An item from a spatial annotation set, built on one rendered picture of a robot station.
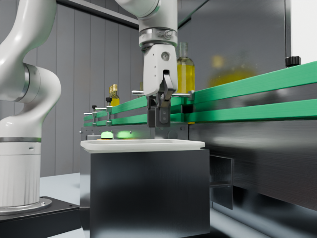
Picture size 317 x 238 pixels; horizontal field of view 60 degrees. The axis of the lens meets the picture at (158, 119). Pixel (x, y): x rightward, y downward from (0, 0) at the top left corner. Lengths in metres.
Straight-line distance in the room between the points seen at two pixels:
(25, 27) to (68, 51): 2.68
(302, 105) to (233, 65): 0.45
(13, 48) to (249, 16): 0.66
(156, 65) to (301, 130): 0.29
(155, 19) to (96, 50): 3.18
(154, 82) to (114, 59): 3.34
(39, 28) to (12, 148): 0.34
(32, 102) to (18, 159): 0.18
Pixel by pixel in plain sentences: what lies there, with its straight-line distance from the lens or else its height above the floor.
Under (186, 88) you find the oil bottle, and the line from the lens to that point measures 0.86.
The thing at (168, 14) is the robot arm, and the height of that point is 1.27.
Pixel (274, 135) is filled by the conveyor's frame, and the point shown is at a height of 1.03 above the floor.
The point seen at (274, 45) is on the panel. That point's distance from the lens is 0.76.
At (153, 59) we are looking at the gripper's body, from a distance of 0.57.
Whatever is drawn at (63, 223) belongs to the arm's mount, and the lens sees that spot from 0.85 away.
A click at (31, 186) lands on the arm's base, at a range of 0.87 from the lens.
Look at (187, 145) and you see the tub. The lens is 0.50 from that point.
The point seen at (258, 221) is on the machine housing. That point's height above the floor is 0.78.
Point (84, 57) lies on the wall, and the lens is 3.64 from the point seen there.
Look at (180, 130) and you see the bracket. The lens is 0.71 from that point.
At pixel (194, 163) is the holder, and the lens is 0.52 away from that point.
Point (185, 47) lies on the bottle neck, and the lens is 0.90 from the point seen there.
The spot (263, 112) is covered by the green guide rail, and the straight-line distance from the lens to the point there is 0.52.
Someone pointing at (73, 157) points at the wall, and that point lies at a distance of 3.49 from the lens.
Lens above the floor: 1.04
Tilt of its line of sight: 2 degrees up
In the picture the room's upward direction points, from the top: straight up
